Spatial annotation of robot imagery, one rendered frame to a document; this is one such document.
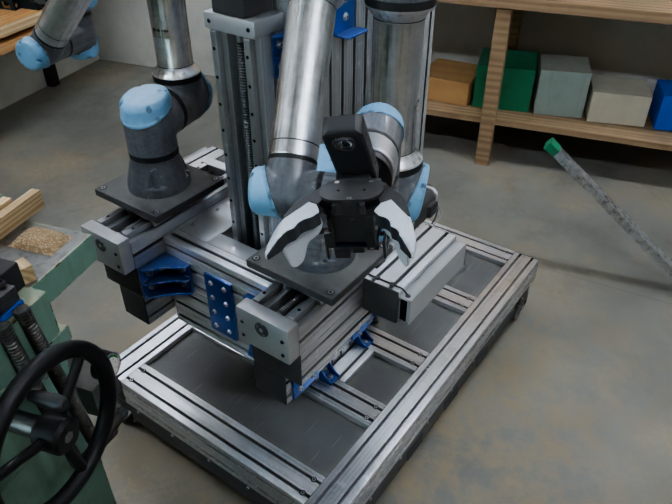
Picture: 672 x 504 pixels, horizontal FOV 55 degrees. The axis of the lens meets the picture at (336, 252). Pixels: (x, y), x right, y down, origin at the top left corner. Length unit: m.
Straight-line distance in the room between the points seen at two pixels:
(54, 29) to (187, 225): 0.52
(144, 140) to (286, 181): 0.66
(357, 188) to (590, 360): 1.79
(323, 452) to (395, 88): 1.00
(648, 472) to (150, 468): 1.45
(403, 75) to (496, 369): 1.40
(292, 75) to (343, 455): 1.07
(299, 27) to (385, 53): 0.16
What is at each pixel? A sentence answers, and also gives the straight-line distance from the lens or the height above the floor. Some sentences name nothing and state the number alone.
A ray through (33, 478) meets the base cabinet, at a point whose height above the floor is 0.54.
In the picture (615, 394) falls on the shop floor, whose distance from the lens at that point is 2.34.
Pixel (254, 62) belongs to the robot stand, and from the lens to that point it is 1.34.
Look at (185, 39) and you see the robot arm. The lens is 1.60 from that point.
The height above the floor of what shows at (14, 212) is 0.93.
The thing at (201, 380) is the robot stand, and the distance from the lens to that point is 1.95.
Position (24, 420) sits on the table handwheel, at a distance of 1.12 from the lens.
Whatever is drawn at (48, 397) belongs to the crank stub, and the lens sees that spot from 0.99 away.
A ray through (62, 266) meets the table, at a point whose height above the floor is 0.89.
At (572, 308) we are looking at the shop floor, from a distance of 2.62.
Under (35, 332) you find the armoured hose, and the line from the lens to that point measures 1.11.
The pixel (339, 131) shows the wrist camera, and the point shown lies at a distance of 0.69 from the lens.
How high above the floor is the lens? 1.61
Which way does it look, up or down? 36 degrees down
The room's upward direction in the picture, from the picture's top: straight up
